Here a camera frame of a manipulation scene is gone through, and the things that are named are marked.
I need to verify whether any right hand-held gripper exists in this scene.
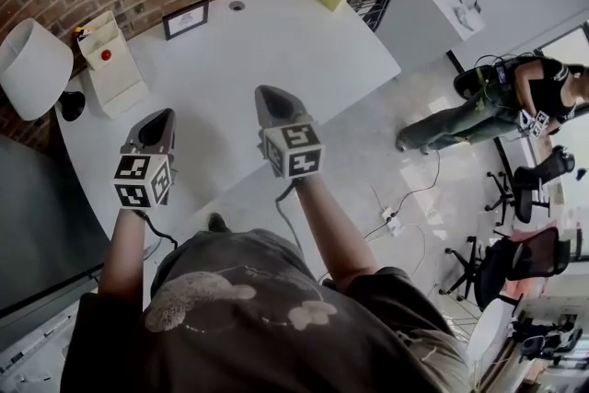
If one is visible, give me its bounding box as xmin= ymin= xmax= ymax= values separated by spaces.
xmin=253 ymin=84 xmax=326 ymax=181

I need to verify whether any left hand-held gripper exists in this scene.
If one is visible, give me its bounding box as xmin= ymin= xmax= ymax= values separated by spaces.
xmin=112 ymin=107 xmax=179 ymax=210

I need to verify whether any black picture frame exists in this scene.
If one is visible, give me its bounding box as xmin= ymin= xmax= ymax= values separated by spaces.
xmin=161 ymin=0 xmax=211 ymax=41

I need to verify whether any person's right forearm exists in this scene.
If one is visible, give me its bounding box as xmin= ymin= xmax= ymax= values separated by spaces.
xmin=292 ymin=177 xmax=381 ymax=291

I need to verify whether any person's left forearm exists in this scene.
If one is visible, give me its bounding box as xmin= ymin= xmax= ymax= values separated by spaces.
xmin=98 ymin=206 xmax=148 ymax=298

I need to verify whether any white desk with drawers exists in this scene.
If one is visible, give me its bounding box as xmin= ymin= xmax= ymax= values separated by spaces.
xmin=53 ymin=0 xmax=403 ymax=266

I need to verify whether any beige desktop organizer box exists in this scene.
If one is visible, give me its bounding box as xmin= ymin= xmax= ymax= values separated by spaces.
xmin=75 ymin=9 xmax=149 ymax=121

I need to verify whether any person's dark shoe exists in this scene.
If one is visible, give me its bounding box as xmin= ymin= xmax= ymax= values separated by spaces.
xmin=206 ymin=212 xmax=230 ymax=235

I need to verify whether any white table lamp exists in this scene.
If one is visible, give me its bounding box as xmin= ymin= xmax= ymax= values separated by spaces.
xmin=0 ymin=17 xmax=87 ymax=123

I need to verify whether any white power strip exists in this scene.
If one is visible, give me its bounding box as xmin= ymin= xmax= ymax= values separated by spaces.
xmin=380 ymin=205 xmax=402 ymax=238

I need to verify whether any white paper sheet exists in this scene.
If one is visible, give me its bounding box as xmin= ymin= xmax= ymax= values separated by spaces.
xmin=431 ymin=0 xmax=487 ymax=42

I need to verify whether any person's brown t-shirt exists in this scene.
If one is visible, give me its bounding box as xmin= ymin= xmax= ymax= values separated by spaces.
xmin=59 ymin=228 xmax=473 ymax=393

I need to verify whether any black office chair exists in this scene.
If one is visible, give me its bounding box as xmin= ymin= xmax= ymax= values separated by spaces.
xmin=484 ymin=144 xmax=577 ymax=225
xmin=443 ymin=225 xmax=572 ymax=310

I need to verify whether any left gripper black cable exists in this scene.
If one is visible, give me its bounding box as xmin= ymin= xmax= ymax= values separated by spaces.
xmin=135 ymin=209 xmax=179 ymax=249

